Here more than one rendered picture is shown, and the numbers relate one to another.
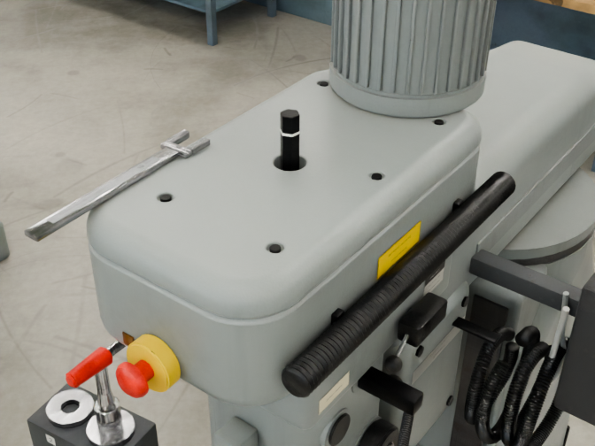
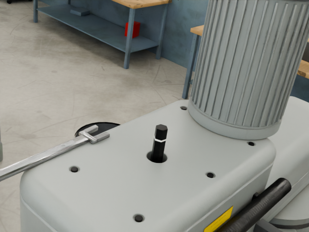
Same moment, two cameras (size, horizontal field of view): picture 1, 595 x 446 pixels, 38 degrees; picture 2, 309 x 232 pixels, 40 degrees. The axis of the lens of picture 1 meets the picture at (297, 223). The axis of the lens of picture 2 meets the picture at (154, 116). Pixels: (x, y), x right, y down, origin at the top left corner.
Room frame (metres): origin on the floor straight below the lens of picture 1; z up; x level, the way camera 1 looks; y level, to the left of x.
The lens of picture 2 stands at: (0.20, 0.01, 2.32)
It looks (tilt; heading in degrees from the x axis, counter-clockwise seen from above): 29 degrees down; 1
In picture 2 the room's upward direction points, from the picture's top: 9 degrees clockwise
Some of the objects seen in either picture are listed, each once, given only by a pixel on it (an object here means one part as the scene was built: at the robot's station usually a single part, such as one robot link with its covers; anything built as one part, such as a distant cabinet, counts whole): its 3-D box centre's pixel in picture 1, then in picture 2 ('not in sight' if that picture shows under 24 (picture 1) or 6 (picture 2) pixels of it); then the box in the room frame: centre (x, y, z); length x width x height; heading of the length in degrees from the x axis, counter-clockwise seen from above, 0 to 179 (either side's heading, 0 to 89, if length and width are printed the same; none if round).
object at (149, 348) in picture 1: (153, 363); not in sight; (0.64, 0.15, 1.76); 0.06 x 0.02 x 0.06; 53
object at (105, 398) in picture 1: (103, 382); not in sight; (1.11, 0.35, 1.26); 0.03 x 0.03 x 0.11
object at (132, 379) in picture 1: (136, 376); not in sight; (0.62, 0.16, 1.76); 0.04 x 0.03 x 0.04; 53
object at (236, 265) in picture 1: (297, 215); (156, 188); (0.84, 0.00, 1.81); 0.47 x 0.26 x 0.16; 143
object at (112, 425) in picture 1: (109, 417); not in sight; (1.11, 0.35, 1.17); 0.05 x 0.05 x 0.05
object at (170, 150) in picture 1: (120, 181); (48, 154); (0.77, 0.19, 1.89); 0.24 x 0.04 x 0.01; 144
